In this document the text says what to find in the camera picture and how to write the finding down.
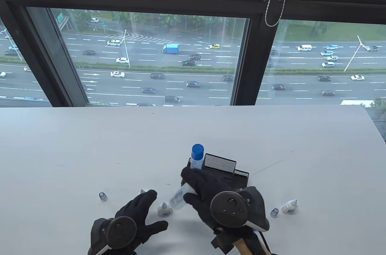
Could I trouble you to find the black mesh desk organizer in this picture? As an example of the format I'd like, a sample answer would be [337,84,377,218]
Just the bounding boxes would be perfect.
[181,153,249,195]

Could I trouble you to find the black left hand controller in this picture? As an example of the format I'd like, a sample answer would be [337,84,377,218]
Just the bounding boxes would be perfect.
[87,217,139,255]

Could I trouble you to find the person's right hand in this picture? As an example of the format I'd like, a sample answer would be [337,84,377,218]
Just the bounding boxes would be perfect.
[180,167,252,236]

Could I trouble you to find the black window frame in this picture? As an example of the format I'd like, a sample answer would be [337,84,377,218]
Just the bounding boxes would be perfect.
[0,0,386,108]

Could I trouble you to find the person's right forearm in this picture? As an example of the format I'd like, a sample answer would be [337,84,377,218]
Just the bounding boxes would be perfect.
[234,237,257,255]

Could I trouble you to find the blue bottle cap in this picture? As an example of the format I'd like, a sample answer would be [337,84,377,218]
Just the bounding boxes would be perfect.
[191,143,205,159]

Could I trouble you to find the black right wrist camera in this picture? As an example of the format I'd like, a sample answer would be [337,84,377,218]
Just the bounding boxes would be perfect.
[211,228,239,254]

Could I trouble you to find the white tall glue bottle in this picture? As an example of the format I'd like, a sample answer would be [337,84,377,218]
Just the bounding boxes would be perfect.
[189,156,203,171]

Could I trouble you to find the clear tall glue bottle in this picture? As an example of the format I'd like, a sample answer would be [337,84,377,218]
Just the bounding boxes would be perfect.
[169,184,196,209]

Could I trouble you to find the black cable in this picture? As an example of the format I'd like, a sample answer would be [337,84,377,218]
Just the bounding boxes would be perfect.
[255,229,273,255]

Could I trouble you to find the person's left hand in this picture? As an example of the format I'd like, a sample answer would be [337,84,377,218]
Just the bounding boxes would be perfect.
[89,189,169,255]

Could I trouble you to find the white looped blind cord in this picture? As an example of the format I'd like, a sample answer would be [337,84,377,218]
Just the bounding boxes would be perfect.
[264,0,290,27]

